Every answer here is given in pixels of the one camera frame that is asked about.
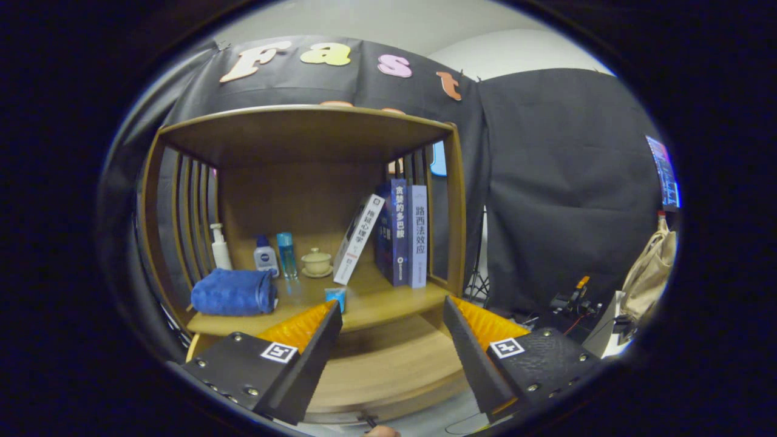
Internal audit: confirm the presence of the light purple book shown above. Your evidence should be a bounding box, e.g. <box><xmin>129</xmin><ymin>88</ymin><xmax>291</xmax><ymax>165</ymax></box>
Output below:
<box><xmin>407</xmin><ymin>185</ymin><xmax>429</xmax><ymax>289</ymax></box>

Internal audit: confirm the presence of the rolled blue towel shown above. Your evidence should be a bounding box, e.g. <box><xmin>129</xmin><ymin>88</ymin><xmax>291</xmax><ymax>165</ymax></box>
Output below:
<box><xmin>191</xmin><ymin>268</ymin><xmax>278</xmax><ymax>317</ymax></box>

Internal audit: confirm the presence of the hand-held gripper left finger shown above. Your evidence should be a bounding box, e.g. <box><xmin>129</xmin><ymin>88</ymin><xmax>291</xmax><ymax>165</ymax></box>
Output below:
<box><xmin>181</xmin><ymin>299</ymin><xmax>344</xmax><ymax>425</ymax></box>

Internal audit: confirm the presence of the beige bag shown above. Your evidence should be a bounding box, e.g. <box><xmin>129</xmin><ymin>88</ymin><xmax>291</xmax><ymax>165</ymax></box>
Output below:
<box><xmin>619</xmin><ymin>212</ymin><xmax>677</xmax><ymax>325</ymax></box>

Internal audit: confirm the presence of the clear blue bottle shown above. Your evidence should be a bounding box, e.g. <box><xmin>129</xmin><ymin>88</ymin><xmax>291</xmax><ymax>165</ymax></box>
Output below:
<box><xmin>276</xmin><ymin>232</ymin><xmax>299</xmax><ymax>280</ymax></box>

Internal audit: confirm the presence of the monitor screen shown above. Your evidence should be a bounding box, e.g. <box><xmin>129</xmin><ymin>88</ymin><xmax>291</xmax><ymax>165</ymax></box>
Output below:
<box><xmin>645</xmin><ymin>135</ymin><xmax>680</xmax><ymax>210</ymax></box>

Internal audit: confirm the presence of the wooden countertop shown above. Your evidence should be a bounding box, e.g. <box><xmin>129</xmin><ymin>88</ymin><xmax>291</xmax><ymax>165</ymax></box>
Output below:
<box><xmin>187</xmin><ymin>261</ymin><xmax>453</xmax><ymax>336</ymax></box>

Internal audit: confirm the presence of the beige lidded teacup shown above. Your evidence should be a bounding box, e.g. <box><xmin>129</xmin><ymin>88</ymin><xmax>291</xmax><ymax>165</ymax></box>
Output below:
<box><xmin>300</xmin><ymin>247</ymin><xmax>333</xmax><ymax>279</ymax></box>

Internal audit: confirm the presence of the white lotion bottle blue cap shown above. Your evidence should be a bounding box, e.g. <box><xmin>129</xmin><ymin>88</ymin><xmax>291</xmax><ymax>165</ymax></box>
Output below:
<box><xmin>253</xmin><ymin>235</ymin><xmax>280</xmax><ymax>279</ymax></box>

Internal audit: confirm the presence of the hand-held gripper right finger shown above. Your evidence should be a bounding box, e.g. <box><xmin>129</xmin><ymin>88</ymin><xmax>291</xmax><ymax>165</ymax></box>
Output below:
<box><xmin>442</xmin><ymin>296</ymin><xmax>608</xmax><ymax>424</ymax></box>

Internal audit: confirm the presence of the white pump bottle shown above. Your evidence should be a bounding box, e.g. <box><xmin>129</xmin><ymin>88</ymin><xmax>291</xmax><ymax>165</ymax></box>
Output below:
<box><xmin>209</xmin><ymin>223</ymin><xmax>234</xmax><ymax>271</ymax></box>

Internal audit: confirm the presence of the white book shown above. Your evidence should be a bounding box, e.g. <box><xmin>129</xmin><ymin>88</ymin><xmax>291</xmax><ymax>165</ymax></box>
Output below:
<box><xmin>333</xmin><ymin>194</ymin><xmax>386</xmax><ymax>286</ymax></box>

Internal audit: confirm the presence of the dark blue book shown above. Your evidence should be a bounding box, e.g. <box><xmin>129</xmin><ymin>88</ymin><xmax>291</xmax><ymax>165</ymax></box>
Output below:
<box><xmin>375</xmin><ymin>178</ymin><xmax>409</xmax><ymax>287</ymax></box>

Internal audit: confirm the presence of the grey panel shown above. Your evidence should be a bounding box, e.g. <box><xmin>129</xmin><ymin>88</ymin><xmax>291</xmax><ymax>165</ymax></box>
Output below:
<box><xmin>598</xmin><ymin>290</ymin><xmax>632</xmax><ymax>359</ymax></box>

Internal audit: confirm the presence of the black and orange tool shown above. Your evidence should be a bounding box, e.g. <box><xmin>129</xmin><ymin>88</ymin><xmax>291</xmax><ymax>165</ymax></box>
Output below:
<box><xmin>549</xmin><ymin>276</ymin><xmax>602</xmax><ymax>319</ymax></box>

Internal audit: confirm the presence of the black tripod stand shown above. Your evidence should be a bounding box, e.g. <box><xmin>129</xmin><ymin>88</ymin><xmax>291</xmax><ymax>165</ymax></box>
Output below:
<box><xmin>464</xmin><ymin>209</ymin><xmax>491</xmax><ymax>304</ymax></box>

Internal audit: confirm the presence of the wooden cabinet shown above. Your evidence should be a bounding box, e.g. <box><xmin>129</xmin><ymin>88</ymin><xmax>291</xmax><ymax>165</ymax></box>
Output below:
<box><xmin>137</xmin><ymin>104</ymin><xmax>480</xmax><ymax>425</ymax></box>

